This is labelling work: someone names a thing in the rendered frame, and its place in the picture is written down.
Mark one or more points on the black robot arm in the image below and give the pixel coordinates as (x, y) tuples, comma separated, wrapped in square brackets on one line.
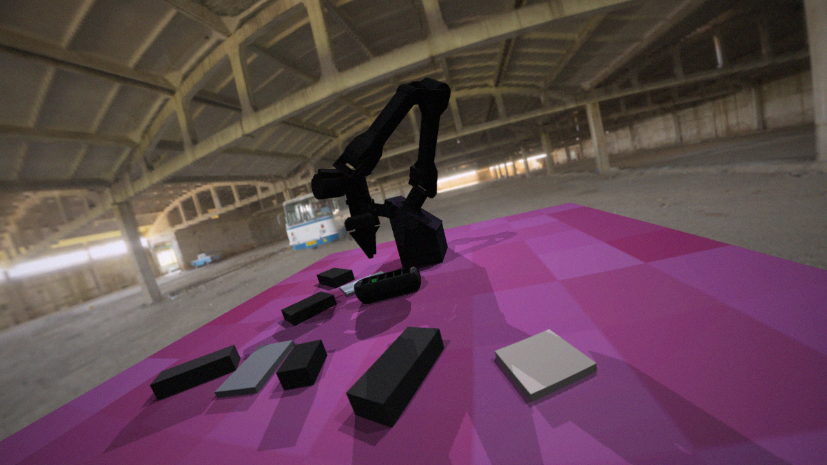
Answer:
[(365, 151)]

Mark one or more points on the white flat rectangular plate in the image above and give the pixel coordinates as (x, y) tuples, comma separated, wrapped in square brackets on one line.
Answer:
[(348, 289)]

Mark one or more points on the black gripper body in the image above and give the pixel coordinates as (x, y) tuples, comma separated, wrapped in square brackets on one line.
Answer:
[(360, 218)]

